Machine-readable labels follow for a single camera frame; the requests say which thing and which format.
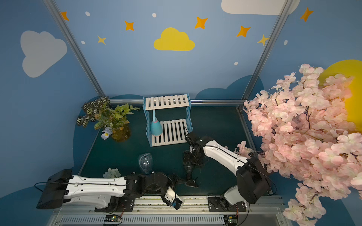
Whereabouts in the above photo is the clear blue-white spray bottle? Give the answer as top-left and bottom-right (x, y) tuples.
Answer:
(138, 153), (153, 174)

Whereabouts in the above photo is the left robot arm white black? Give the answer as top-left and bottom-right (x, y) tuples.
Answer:
(36, 169), (183, 212)

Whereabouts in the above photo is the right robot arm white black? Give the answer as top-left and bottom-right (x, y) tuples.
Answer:
(183, 132), (271, 211)

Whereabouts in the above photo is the blue and white slatted shelf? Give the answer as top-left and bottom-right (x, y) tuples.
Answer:
(142, 94), (193, 147)

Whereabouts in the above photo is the small white flower pot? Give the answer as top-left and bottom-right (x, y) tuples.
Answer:
(103, 168), (121, 179)

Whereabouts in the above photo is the small green circuit board left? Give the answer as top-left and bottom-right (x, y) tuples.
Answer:
(104, 215), (121, 224)

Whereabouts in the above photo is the small green circuit board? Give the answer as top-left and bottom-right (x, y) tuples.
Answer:
(223, 215), (239, 226)
(104, 215), (121, 224)

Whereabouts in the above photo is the green leafy potted plant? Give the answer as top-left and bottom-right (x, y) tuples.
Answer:
(76, 97), (140, 142)

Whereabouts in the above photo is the small green circuit board right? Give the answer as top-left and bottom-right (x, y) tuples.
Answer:
(223, 215), (239, 226)

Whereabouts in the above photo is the pink cherry blossom tree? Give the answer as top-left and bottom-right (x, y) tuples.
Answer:
(243, 64), (362, 226)

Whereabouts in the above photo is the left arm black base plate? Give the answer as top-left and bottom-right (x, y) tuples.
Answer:
(94, 196), (135, 213)

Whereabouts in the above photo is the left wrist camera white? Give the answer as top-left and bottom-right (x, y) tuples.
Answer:
(163, 186), (184, 210)

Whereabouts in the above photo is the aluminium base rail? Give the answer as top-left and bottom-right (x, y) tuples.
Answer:
(48, 196), (292, 226)

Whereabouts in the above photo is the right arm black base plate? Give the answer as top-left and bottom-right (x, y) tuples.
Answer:
(207, 195), (247, 212)

